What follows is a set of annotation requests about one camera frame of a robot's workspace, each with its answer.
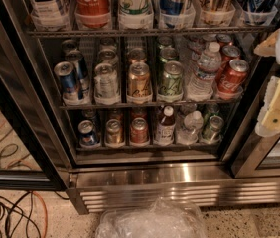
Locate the blue redbull can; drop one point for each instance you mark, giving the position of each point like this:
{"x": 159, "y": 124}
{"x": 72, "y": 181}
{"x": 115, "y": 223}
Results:
{"x": 65, "y": 71}
{"x": 77, "y": 59}

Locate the front red coca-cola can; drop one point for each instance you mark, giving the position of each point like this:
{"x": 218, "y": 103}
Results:
{"x": 235, "y": 73}

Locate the red coca-cola can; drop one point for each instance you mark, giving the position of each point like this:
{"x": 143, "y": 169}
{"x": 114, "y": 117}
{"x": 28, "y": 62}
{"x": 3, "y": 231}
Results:
{"x": 228, "y": 53}
{"x": 235, "y": 73}
{"x": 224, "y": 39}

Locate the rear red coca-cola can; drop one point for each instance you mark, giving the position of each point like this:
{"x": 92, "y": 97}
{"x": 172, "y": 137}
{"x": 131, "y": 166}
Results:
{"x": 224, "y": 39}

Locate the green can bottom shelf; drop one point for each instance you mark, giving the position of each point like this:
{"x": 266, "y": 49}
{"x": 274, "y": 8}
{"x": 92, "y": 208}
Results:
{"x": 213, "y": 128}

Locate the front green can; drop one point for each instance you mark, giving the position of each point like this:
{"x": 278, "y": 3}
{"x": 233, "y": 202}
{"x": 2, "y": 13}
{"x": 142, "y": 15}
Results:
{"x": 171, "y": 80}

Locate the water bottle bottom shelf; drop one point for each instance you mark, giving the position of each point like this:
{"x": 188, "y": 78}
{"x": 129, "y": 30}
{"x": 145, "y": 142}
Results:
{"x": 188, "y": 127}

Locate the front gold can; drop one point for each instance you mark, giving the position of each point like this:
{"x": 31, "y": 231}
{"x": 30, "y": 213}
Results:
{"x": 139, "y": 80}

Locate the red can bottom shelf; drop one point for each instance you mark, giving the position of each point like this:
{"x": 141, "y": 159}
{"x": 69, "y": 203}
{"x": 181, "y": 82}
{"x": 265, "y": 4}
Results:
{"x": 139, "y": 131}

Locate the stainless steel glass-door fridge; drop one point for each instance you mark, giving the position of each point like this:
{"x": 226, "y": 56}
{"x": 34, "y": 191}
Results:
{"x": 228, "y": 171}

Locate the front white silver can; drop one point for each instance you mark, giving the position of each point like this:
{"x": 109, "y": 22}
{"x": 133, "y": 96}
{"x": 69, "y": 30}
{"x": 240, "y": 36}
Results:
{"x": 105, "y": 81}

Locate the white silver can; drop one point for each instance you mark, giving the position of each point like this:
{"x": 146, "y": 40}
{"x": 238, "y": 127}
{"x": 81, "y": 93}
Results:
{"x": 108, "y": 56}
{"x": 105, "y": 81}

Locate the gold can bottom shelf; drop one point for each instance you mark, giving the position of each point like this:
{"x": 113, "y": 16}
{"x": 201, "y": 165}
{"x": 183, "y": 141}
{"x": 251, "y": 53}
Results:
{"x": 114, "y": 134}

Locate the coca-cola bottle top shelf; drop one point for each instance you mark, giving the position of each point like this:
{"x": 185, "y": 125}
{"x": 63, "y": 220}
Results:
{"x": 93, "y": 12}

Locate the blue pepsi can bottom shelf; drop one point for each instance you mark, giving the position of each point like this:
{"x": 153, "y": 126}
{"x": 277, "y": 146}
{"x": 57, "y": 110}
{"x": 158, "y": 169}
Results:
{"x": 87, "y": 133}

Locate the rear redbull can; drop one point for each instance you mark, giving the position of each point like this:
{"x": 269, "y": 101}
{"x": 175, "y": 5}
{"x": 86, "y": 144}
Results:
{"x": 68, "y": 45}

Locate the front clear water bottle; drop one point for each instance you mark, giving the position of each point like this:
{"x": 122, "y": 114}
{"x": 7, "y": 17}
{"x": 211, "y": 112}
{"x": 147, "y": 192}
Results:
{"x": 205, "y": 70}

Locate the dark juice bottle white cap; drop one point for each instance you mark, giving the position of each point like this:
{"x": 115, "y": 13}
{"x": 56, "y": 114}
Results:
{"x": 165, "y": 126}

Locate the clear plastic bag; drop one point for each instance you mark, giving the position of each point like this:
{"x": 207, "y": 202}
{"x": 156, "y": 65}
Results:
{"x": 162, "y": 219}

